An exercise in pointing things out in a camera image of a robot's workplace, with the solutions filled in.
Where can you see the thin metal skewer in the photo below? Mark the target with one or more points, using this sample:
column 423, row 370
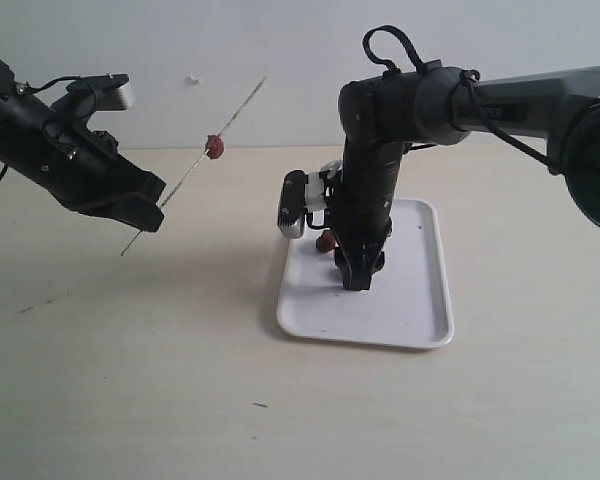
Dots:
column 202, row 157

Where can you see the white plastic tray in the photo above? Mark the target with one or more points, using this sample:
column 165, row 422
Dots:
column 408, row 305

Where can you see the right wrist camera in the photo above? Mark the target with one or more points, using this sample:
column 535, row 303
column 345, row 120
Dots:
column 305, row 200

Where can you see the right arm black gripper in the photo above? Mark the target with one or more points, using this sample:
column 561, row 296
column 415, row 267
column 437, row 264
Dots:
column 361, row 235

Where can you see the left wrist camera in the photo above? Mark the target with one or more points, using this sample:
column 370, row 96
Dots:
column 86, row 96

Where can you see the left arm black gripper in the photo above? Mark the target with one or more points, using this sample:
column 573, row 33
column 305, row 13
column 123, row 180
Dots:
column 81, row 168

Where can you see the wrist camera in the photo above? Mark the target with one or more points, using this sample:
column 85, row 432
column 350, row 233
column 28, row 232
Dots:
column 86, row 96
column 305, row 200

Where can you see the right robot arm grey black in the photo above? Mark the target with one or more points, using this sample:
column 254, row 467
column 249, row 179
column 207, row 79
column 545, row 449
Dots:
column 384, row 117

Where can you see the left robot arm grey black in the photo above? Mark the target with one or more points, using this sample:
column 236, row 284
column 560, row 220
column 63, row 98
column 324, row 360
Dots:
column 5, row 115

